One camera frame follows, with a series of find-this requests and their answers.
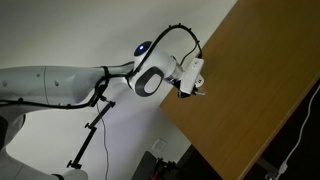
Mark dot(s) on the black flat panel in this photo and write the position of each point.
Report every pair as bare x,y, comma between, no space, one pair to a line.
143,166

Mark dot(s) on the white wall outlet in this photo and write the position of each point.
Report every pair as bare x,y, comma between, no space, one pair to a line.
159,144

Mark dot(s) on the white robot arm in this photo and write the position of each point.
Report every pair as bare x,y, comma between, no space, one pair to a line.
60,83

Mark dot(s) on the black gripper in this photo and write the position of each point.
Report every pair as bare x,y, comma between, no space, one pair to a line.
184,93

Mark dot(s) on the black stand red knobs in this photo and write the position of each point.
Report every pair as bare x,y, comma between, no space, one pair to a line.
165,168

